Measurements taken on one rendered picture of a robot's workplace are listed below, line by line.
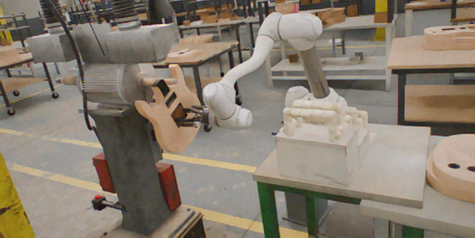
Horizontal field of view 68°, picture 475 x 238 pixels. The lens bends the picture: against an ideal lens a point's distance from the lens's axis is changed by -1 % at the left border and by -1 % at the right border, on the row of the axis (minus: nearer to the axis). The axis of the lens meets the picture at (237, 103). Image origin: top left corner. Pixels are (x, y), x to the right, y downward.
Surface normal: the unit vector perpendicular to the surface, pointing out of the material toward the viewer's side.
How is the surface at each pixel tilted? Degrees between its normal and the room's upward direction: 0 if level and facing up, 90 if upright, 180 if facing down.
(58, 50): 90
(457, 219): 0
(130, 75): 85
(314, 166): 90
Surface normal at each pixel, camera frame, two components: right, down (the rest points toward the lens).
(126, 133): 0.87, 0.04
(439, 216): -0.14, -0.93
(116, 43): -0.48, 0.36
